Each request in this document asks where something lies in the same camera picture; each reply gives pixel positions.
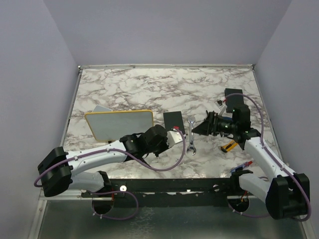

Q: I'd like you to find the silver open-end wrench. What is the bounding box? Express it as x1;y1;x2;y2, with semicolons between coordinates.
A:
187;116;196;155

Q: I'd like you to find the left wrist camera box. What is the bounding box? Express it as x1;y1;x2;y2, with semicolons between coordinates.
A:
167;126;186;148

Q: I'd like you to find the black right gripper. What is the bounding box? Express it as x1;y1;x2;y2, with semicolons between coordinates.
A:
192;111;238;136

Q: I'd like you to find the black rectangular box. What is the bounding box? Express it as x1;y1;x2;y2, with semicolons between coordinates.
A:
224;88;244;108

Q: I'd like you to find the black flat rectangular pad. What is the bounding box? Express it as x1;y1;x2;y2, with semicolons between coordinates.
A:
163;111;185;134

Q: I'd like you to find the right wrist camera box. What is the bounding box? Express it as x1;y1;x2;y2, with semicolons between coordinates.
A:
216;100;227;116

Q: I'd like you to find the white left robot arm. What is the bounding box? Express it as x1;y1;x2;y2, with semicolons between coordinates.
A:
37;124;180;197

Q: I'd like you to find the yellow utility knife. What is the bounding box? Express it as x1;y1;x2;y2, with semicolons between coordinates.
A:
220;140;238;153

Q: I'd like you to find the black front mounting rail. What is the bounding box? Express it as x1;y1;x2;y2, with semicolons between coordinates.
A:
109;178;244;207

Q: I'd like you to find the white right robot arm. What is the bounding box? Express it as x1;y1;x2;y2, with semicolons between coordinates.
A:
192;105;311;220

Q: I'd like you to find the yellow framed whiteboard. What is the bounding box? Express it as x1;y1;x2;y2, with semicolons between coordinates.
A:
85;110;154;142

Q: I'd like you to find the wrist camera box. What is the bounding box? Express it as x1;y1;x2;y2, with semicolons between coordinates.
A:
167;126;186;148
216;100;227;116

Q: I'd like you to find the grey square eraser pad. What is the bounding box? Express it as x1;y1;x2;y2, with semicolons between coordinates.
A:
92;105;113;113

